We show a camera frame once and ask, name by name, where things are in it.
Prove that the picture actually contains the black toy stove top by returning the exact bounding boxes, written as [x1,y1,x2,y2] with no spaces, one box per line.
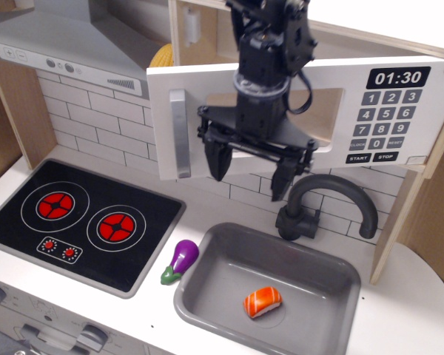
[0,160,186,299]

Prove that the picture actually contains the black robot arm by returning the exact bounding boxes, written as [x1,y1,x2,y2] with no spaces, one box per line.
[198,1,318,201]

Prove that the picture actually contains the white toy microwave door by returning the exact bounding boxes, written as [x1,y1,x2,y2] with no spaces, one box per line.
[147,56,444,180]

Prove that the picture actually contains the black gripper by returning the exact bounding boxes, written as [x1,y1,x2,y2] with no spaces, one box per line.
[198,71,317,202]

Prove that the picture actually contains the yellow toy shell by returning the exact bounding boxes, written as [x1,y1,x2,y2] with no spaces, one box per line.
[149,44,174,67]

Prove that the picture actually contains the grey toy sink basin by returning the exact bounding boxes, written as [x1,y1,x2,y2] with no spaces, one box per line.
[174,223,361,354]

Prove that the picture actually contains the grey oven door handle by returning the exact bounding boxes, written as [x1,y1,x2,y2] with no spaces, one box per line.
[18,322,92,355]

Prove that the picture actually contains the white door latch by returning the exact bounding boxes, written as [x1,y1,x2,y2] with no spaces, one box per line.
[183,7,201,47]

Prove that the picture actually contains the orange salmon sushi toy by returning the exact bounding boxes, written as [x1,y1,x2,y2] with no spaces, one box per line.
[243,286,283,319]

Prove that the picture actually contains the grey oven knob right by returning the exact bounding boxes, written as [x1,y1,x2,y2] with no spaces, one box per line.
[77,324,109,352]

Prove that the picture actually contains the grey range hood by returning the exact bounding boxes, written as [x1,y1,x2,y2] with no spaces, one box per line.
[0,1,160,99]

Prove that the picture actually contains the purple toy eggplant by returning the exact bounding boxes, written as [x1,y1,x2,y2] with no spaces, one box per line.
[160,240,199,285]

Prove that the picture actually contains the wooden microwave cabinet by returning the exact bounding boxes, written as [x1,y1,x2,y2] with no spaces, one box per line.
[158,1,444,282]

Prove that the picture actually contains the black toy faucet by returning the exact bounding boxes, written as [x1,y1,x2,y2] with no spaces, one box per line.
[275,174,378,240]

